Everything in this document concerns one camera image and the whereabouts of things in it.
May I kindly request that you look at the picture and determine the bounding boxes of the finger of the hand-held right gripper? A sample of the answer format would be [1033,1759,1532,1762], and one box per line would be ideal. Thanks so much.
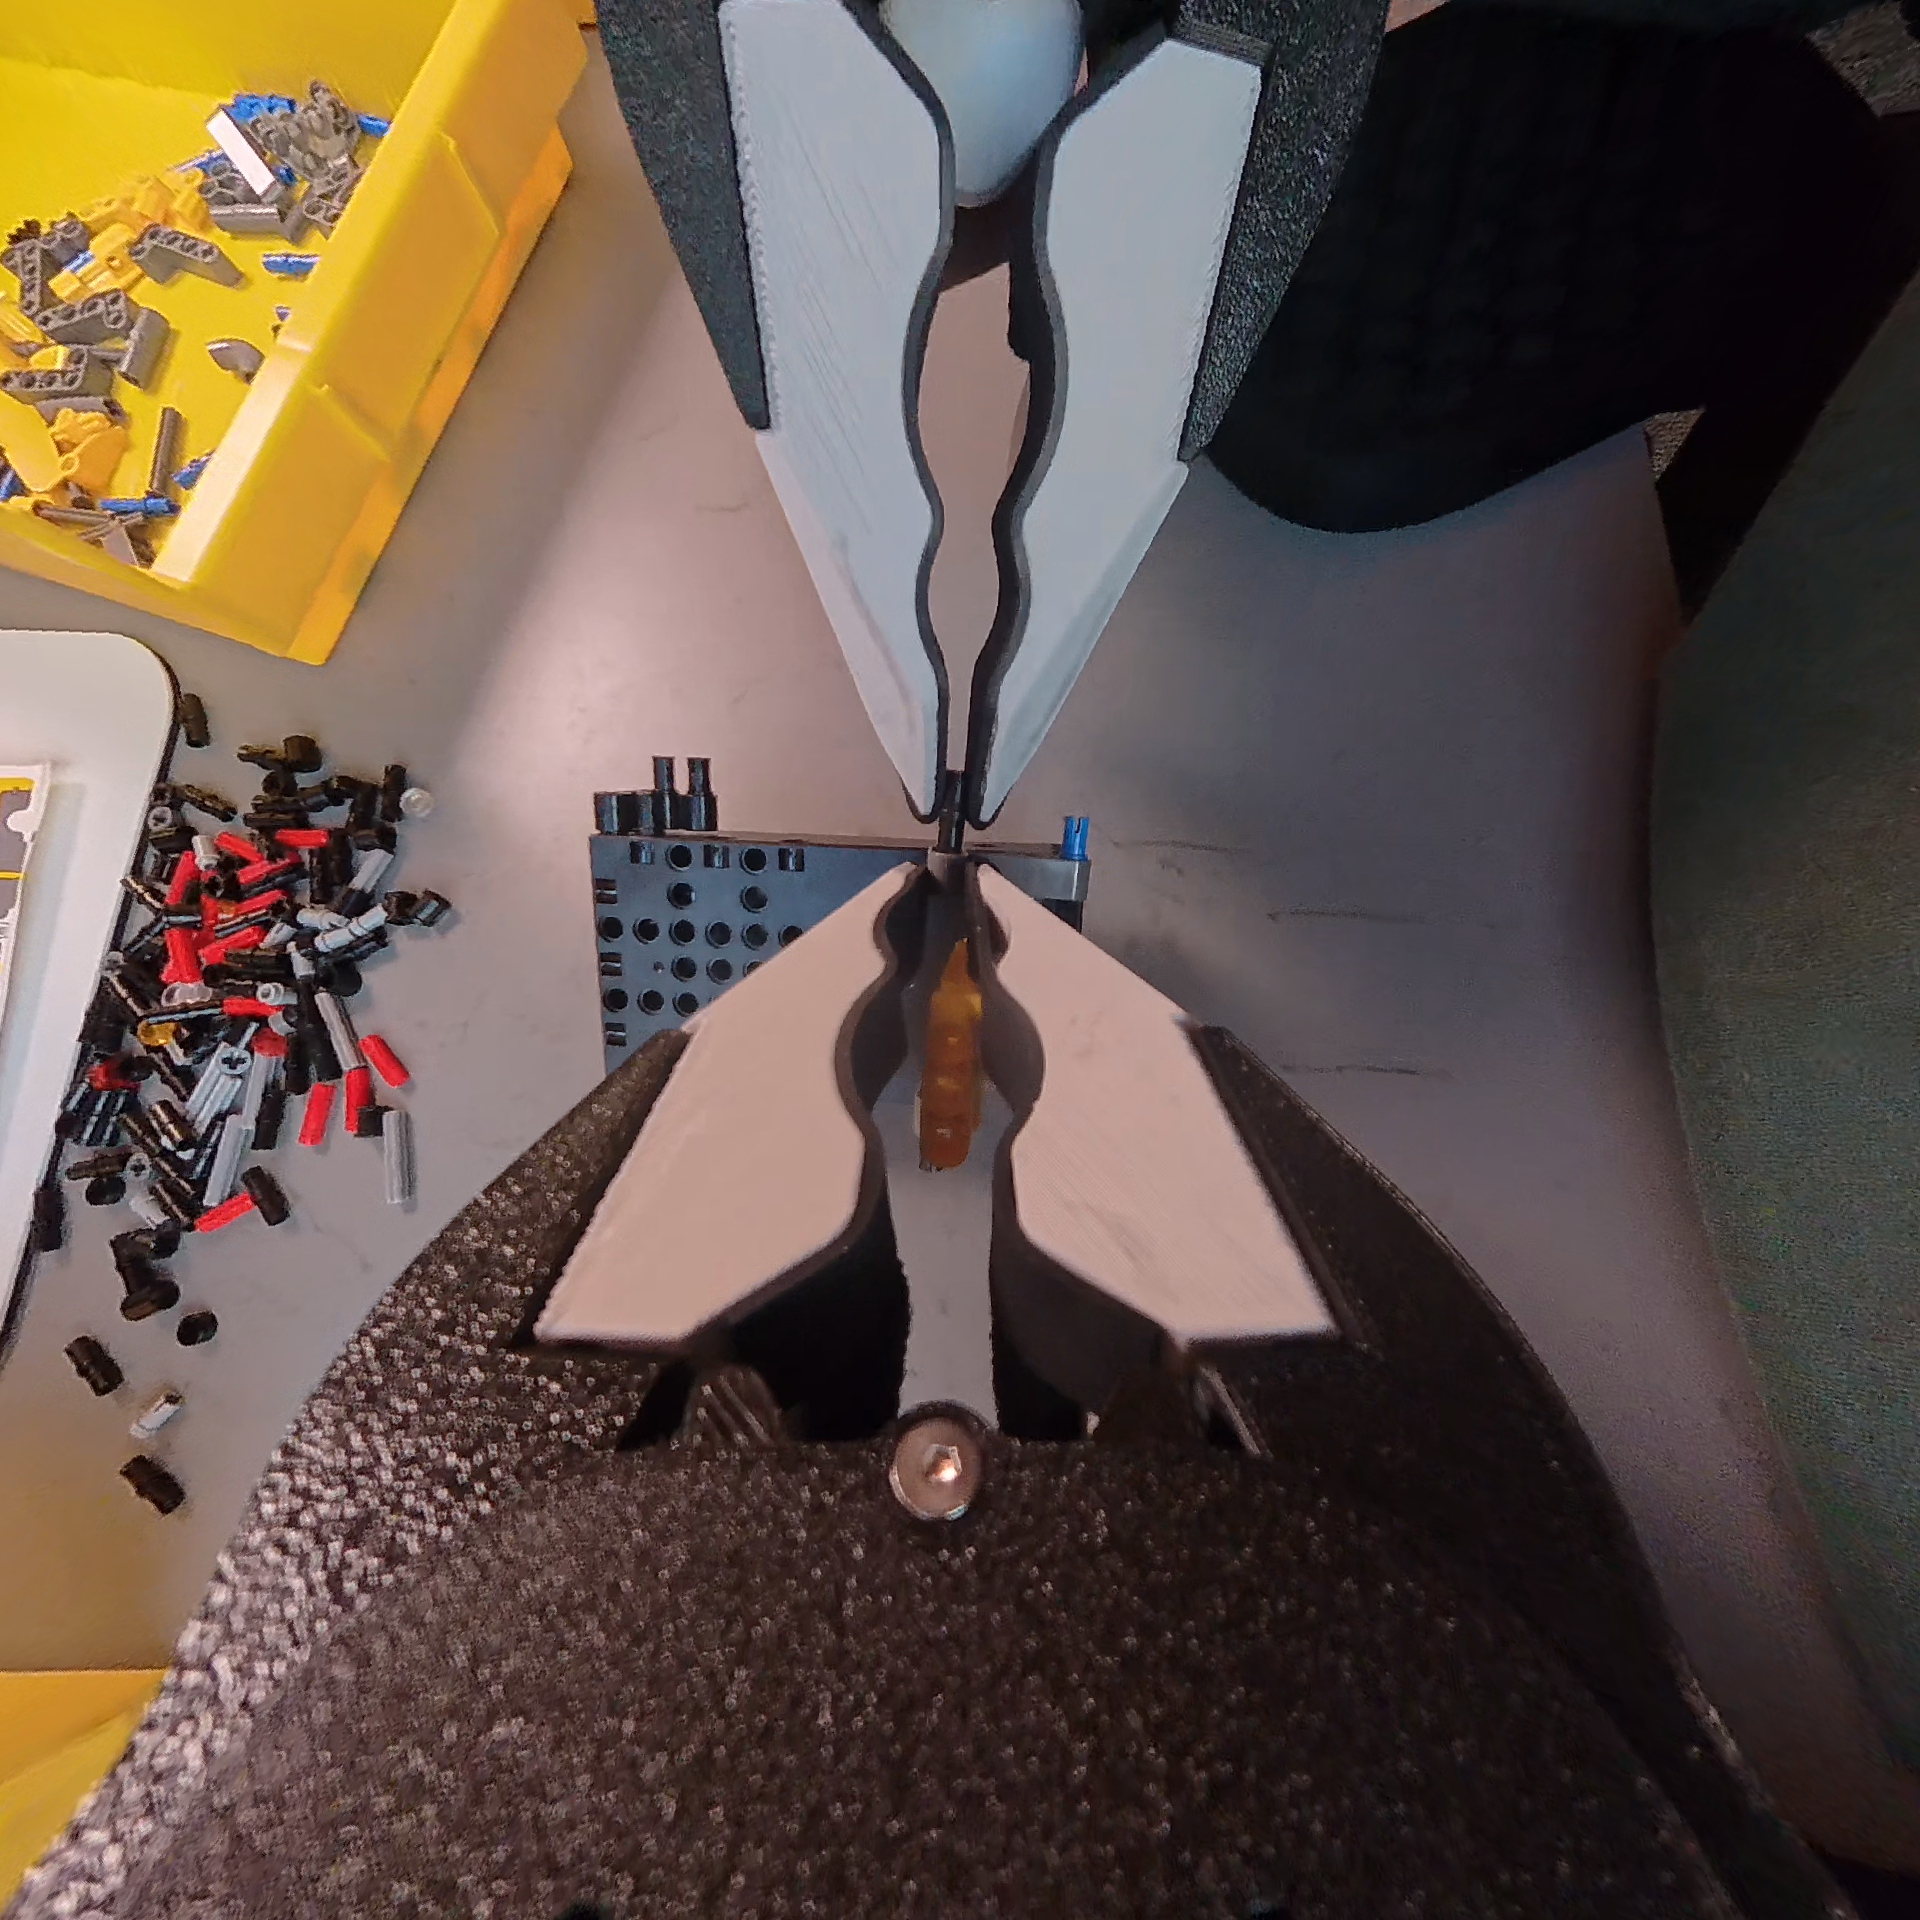
[965,28,1268,806]
[716,0,965,818]

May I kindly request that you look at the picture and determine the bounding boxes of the white stand base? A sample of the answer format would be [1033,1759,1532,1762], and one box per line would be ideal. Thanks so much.
[0,624,181,1334]

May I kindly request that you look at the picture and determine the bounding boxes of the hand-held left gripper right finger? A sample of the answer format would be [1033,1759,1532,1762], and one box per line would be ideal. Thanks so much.
[965,871,1339,1359]

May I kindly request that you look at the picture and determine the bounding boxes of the sticker sheet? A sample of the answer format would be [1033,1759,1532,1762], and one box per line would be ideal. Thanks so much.
[0,765,56,1005]

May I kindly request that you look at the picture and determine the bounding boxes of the black lego model yellow beam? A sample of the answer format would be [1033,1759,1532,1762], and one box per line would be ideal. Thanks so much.
[591,759,1095,1175]

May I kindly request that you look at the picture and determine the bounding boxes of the pile of loose lego pieces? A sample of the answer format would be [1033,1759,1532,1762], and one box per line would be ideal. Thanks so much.
[44,688,462,1520]

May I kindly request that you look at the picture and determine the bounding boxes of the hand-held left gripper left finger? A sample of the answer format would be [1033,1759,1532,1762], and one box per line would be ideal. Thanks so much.
[531,871,946,1354]

